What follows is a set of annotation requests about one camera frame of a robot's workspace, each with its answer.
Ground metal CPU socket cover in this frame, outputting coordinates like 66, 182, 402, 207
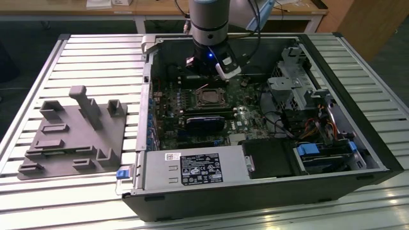
195, 88, 230, 107

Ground silver CPU chip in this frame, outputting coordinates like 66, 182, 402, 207
203, 92, 222, 103

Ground black drive bay cover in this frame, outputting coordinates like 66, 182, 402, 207
239, 138, 308, 180

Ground black RAM slots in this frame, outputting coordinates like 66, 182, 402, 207
179, 74, 227, 88

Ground green motherboard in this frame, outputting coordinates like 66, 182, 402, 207
150, 76, 276, 151

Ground silver metal drive cage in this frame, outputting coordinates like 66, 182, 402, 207
267, 46, 336, 111

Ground small silver heatsink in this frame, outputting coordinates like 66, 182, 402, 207
231, 134, 248, 145

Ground silver power supply unit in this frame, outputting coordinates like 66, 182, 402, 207
140, 145, 254, 190

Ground hard disk in blue carrier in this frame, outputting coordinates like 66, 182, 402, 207
296, 141, 356, 173

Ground grey parts rack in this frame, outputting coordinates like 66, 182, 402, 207
18, 85, 128, 180

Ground blue case latch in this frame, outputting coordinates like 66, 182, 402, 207
116, 169, 134, 180

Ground wooden desk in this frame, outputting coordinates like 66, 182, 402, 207
0, 0, 330, 34

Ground wooden cabinet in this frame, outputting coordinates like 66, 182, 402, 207
319, 0, 409, 62

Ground black open PC case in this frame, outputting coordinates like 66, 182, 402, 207
122, 33, 404, 222

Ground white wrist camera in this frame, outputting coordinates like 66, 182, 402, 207
215, 56, 243, 80

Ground silver case handle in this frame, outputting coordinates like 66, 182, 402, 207
140, 35, 158, 52

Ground black cable bundle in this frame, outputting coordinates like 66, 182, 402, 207
259, 86, 299, 140

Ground orange and yellow wire bundle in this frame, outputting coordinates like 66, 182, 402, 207
300, 117, 340, 140

